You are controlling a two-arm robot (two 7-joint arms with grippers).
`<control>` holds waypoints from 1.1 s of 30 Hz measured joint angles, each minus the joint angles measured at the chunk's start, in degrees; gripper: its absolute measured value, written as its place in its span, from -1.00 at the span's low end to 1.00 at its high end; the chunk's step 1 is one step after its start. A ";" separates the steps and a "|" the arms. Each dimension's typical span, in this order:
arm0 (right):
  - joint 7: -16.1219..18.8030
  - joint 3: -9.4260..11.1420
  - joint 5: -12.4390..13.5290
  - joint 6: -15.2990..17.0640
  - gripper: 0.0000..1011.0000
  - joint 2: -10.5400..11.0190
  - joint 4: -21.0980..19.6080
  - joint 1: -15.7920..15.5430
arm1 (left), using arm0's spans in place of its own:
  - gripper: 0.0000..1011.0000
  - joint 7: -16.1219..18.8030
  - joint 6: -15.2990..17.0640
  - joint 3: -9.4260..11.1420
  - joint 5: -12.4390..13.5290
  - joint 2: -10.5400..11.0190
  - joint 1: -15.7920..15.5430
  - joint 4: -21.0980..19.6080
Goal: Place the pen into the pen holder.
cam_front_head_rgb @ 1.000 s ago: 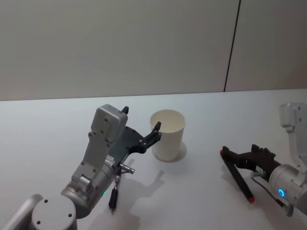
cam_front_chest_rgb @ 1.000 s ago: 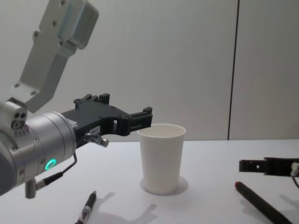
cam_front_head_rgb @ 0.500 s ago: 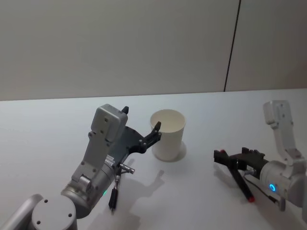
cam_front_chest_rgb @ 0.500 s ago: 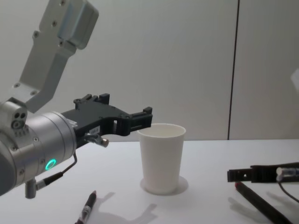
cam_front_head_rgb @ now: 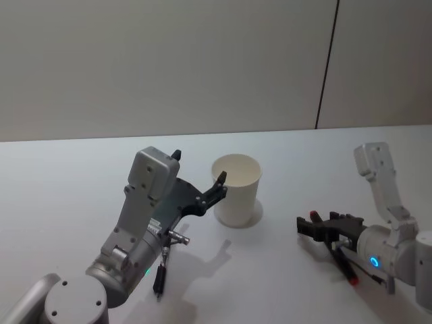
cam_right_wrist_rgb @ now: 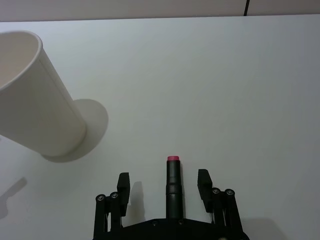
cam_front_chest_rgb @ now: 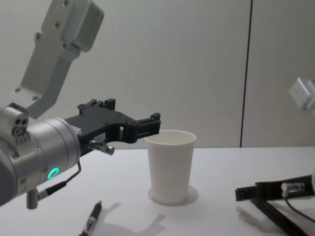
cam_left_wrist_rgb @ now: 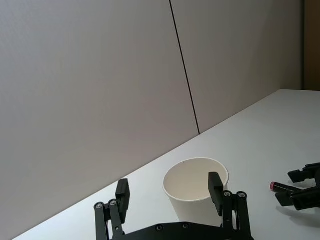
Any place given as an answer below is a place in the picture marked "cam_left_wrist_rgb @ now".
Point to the black lipstick with pink tip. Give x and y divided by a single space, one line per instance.
280 186

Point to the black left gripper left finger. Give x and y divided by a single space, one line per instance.
123 200

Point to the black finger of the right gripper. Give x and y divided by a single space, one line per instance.
300 198
303 173

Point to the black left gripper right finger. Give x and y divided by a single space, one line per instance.
215 192

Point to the white paper cup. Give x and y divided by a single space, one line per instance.
192 190

